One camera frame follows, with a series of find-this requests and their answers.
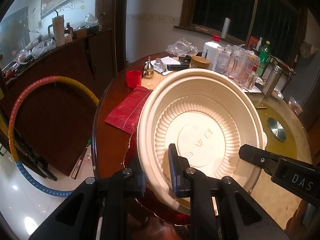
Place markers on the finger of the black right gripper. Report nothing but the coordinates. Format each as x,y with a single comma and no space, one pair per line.
263,159

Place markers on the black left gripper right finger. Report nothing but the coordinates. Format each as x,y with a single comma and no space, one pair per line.
219,208

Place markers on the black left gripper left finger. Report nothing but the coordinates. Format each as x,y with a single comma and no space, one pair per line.
96,206

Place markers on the large beige ribbed bowl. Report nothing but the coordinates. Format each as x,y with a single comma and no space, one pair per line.
208,118

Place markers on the gold glitter placemat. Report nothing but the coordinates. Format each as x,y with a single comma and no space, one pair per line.
287,148

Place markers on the round metal turntable disc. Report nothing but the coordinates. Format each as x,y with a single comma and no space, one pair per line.
276,129

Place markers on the gold pen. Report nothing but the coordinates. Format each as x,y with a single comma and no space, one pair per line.
261,107

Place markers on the clear plastic food container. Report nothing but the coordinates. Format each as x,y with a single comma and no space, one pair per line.
295,106

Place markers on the blue white plate with food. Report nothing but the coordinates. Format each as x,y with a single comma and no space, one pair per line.
278,93

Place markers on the stainless steel thermos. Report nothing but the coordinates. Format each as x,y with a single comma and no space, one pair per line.
272,80

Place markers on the dark wooden sideboard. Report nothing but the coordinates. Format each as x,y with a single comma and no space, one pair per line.
89,60

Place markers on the red plastic bag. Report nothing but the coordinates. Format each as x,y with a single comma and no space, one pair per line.
126,115

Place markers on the clear bag with liquor bottle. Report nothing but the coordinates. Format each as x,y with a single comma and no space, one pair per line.
250,67

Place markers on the clear glass mug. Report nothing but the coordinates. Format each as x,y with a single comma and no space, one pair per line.
236,62

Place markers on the white lotion tube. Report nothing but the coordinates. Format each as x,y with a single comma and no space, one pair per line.
222,58

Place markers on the green plastic soda bottle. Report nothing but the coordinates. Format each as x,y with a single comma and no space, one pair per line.
264,58

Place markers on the brown lid jar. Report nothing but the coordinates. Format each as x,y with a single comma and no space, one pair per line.
199,62

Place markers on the multicolour hula hoop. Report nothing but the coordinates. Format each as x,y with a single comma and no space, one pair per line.
54,115

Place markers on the white red liquor bottle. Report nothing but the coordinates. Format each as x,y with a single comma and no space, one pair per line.
210,49

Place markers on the red plastic cup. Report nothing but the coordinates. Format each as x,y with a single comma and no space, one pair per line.
133,78

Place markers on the golden pagoda ornament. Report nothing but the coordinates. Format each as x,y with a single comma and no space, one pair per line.
148,69

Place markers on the white tumbler with handle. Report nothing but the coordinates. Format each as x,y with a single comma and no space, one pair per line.
58,30

